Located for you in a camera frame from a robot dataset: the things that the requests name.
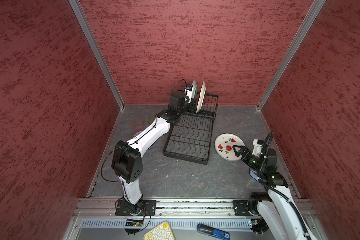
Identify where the black metal dish rack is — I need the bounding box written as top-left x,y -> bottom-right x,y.
163,93 -> 219,165

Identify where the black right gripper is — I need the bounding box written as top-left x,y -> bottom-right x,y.
231,145 -> 264,172

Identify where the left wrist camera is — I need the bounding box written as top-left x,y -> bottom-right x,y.
169,84 -> 195,109

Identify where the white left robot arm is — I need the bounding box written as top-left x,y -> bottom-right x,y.
111,100 -> 197,215

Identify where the white plate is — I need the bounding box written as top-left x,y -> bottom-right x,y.
214,133 -> 245,162

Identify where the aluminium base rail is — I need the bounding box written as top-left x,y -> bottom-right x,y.
74,197 -> 316,220

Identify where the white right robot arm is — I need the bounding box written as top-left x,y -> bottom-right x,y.
233,145 -> 317,240

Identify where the black corrugated cable conduit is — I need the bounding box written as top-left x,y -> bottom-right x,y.
257,131 -> 313,240

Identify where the blue black marker tool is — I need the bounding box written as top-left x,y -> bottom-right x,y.
197,224 -> 231,240

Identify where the aluminium left corner post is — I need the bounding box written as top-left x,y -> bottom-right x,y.
69,0 -> 125,110

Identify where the mint green plate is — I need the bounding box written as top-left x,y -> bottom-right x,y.
191,80 -> 198,99

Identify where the yellow keypad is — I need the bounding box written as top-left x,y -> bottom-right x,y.
143,221 -> 175,240

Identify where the aluminium corner post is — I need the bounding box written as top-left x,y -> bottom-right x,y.
257,0 -> 326,111
69,0 -> 125,110

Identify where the cream plate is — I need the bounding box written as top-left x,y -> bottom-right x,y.
196,82 -> 206,114

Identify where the aluminium right corner post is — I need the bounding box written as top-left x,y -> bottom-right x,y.
257,0 -> 326,111

